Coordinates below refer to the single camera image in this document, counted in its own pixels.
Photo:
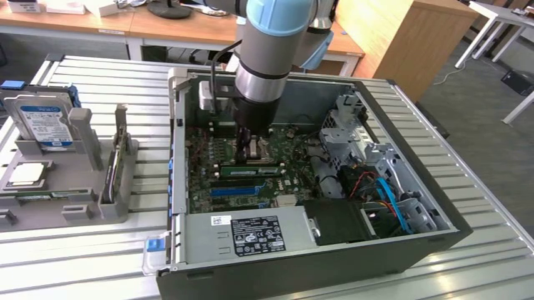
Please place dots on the hard disk blue bracket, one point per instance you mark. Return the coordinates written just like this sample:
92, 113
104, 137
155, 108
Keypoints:
63, 90

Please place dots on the CPU socket metal frame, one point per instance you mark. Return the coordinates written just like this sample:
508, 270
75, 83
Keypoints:
258, 156

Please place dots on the green motherboard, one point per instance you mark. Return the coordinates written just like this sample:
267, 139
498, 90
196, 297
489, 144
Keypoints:
287, 162

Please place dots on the grey power supply unit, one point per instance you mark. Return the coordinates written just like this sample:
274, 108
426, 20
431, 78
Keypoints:
208, 237

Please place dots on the black plastic air shroud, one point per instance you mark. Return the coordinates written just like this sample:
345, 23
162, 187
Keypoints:
334, 220

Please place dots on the hard disk blue label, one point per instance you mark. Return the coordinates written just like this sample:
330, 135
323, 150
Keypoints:
42, 120

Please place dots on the clear blue case latch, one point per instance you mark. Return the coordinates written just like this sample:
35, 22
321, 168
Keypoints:
154, 250

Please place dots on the black open PC case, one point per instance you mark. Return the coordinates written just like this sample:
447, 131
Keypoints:
317, 275

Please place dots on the black monitor stand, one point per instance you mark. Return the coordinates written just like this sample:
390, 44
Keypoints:
168, 9

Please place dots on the graphics card metal bracket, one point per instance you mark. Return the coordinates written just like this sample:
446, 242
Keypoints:
116, 156

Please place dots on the small silver heatsink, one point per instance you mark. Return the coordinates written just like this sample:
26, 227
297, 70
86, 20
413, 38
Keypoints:
286, 201

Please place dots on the white table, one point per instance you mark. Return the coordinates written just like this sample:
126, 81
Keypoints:
497, 18

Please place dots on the wooden desk white frame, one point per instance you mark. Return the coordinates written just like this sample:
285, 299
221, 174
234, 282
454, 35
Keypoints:
175, 28

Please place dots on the wooden cabinet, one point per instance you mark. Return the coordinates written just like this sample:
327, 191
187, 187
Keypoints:
401, 37

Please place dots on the black label sticker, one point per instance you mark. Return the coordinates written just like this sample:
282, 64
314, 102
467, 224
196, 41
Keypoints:
258, 236

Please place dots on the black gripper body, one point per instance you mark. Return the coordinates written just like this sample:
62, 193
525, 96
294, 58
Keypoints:
257, 114

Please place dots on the silver CPU chip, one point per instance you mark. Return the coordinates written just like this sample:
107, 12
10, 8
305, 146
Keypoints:
26, 173

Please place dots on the white cardboard box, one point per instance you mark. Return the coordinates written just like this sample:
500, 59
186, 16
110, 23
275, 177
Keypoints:
24, 6

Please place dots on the black box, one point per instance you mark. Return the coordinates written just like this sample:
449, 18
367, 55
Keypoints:
520, 82

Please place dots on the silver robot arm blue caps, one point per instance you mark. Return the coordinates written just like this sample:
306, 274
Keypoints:
261, 56

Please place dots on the silver metal disk bay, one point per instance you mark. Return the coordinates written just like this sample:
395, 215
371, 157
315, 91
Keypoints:
375, 150

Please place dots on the green RAM stick white label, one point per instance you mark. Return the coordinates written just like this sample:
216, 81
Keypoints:
246, 172

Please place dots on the blue expansion slot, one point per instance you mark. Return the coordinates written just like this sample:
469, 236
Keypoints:
231, 191

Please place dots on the grey parts rack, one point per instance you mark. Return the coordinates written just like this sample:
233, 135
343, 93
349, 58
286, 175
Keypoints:
83, 206

